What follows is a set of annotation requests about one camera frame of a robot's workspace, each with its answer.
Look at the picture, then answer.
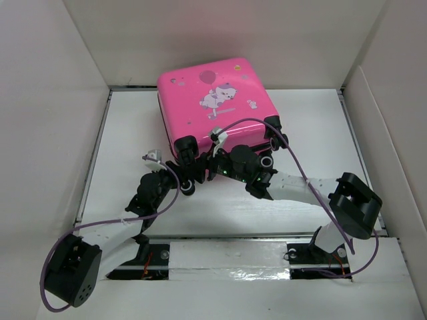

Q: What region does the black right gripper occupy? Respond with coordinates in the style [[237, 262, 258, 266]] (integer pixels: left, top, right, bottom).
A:
[[183, 143, 249, 183]]

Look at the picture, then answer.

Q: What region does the pink hard-shell suitcase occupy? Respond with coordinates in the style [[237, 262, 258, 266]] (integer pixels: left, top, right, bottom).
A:
[[157, 58, 288, 164]]

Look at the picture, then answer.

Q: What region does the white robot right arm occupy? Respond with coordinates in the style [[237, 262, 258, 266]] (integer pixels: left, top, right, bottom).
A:
[[207, 145, 382, 262]]

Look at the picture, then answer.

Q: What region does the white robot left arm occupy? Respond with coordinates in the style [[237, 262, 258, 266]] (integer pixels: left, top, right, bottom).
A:
[[39, 152, 209, 313]]

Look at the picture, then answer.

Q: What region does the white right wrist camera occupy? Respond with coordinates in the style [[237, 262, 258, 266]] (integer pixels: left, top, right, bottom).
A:
[[209, 127, 228, 157]]

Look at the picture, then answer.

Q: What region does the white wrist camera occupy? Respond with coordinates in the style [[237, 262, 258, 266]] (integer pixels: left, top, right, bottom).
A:
[[142, 149, 165, 172], [209, 127, 228, 157]]

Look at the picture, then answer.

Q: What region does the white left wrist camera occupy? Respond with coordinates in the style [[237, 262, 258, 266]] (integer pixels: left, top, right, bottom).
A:
[[142, 149, 165, 172]]

